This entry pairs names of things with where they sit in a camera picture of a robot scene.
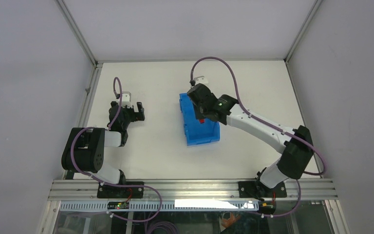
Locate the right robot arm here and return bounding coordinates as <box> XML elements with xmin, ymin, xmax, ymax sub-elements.
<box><xmin>187</xmin><ymin>83</ymin><xmax>314</xmax><ymax>197</ymax></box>

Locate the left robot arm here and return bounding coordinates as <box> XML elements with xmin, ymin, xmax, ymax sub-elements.
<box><xmin>61</xmin><ymin>101</ymin><xmax>145</xmax><ymax>198</ymax></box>

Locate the blue plastic bin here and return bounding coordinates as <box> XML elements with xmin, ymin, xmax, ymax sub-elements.
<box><xmin>179</xmin><ymin>93</ymin><xmax>220</xmax><ymax>146</ymax></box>

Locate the orange object below table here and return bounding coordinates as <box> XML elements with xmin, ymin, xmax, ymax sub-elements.
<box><xmin>220</xmin><ymin>212</ymin><xmax>241</xmax><ymax>229</ymax></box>

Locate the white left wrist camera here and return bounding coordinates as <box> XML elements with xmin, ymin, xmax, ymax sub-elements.
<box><xmin>119</xmin><ymin>92</ymin><xmax>133</xmax><ymax>108</ymax></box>

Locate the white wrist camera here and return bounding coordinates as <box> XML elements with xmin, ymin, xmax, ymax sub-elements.
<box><xmin>119</xmin><ymin>92</ymin><xmax>133</xmax><ymax>108</ymax></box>
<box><xmin>189</xmin><ymin>76</ymin><xmax>209</xmax><ymax>86</ymax></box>

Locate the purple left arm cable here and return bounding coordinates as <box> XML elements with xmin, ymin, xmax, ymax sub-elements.
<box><xmin>70</xmin><ymin>77</ymin><xmax>163</xmax><ymax>223</ymax></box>

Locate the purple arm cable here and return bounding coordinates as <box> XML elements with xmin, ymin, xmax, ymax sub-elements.
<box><xmin>70</xmin><ymin>77</ymin><xmax>163</xmax><ymax>223</ymax></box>
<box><xmin>190</xmin><ymin>57</ymin><xmax>327</xmax><ymax>217</ymax></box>

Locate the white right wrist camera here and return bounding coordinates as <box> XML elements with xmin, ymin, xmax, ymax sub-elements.
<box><xmin>189</xmin><ymin>76</ymin><xmax>209</xmax><ymax>86</ymax></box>

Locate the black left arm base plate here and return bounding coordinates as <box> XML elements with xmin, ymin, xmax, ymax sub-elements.
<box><xmin>96</xmin><ymin>181</ymin><xmax>145</xmax><ymax>199</ymax></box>

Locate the aluminium front rail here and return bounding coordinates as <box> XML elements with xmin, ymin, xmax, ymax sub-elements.
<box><xmin>48</xmin><ymin>178</ymin><xmax>338</xmax><ymax>201</ymax></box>

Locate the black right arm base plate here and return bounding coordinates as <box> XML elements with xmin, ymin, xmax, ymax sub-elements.
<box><xmin>238</xmin><ymin>181</ymin><xmax>287</xmax><ymax>199</ymax></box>

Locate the white slotted cable duct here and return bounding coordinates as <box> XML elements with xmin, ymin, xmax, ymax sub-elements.
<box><xmin>59</xmin><ymin>199</ymin><xmax>259</xmax><ymax>213</ymax></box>

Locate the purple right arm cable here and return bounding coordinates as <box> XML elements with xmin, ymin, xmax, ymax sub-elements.
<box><xmin>190</xmin><ymin>57</ymin><xmax>327</xmax><ymax>217</ymax></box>

